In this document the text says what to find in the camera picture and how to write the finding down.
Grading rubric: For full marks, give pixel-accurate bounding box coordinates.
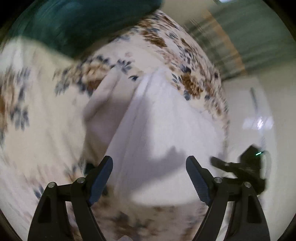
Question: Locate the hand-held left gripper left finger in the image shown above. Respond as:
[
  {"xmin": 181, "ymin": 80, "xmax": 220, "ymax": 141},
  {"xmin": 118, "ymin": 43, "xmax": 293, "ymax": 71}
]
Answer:
[{"xmin": 28, "ymin": 156, "xmax": 114, "ymax": 241}]

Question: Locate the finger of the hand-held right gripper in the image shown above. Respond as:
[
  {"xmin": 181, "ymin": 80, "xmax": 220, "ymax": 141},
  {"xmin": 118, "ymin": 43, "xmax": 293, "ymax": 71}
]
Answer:
[{"xmin": 211, "ymin": 157, "xmax": 243, "ymax": 174}]

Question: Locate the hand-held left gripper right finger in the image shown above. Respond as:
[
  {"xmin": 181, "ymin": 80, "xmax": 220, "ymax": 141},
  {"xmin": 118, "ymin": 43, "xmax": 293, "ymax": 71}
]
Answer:
[{"xmin": 186, "ymin": 156, "xmax": 271, "ymax": 241}]

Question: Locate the white knit sweater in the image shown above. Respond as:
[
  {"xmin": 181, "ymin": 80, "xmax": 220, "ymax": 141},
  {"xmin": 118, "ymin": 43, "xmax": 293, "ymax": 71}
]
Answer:
[{"xmin": 106, "ymin": 68, "xmax": 229, "ymax": 207}]

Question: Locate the cream garment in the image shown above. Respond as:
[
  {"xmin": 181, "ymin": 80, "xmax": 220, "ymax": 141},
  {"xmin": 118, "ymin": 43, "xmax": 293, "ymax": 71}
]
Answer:
[{"xmin": 83, "ymin": 70, "xmax": 139, "ymax": 164}]

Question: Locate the white bed headboard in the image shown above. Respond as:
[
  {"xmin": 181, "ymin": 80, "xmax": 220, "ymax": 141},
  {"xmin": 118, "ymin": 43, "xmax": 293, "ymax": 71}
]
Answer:
[{"xmin": 221, "ymin": 77, "xmax": 281, "ymax": 241}]

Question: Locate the floral bed blanket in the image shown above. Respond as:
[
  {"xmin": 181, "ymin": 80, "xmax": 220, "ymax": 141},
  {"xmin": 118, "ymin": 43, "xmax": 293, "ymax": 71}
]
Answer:
[{"xmin": 0, "ymin": 9, "xmax": 232, "ymax": 241}]

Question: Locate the wide green striped curtain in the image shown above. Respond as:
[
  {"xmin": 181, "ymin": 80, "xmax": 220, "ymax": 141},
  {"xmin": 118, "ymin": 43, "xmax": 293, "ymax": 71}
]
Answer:
[{"xmin": 185, "ymin": 0, "xmax": 296, "ymax": 81}]

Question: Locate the teal pillow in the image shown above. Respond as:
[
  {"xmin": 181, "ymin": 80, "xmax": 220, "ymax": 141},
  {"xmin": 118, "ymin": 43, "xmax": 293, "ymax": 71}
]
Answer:
[{"xmin": 7, "ymin": 0, "xmax": 165, "ymax": 60}]

